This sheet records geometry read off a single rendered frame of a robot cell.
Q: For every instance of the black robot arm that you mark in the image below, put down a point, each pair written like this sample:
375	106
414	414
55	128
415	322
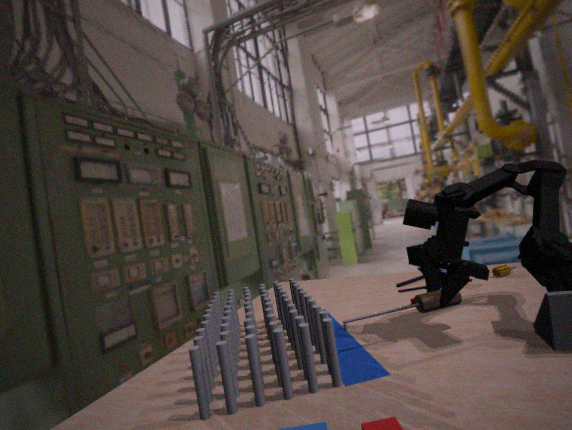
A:
545	251

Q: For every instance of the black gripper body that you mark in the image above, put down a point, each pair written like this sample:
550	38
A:
454	244

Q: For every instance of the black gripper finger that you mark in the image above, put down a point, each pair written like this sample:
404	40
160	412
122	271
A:
433	279
451	285

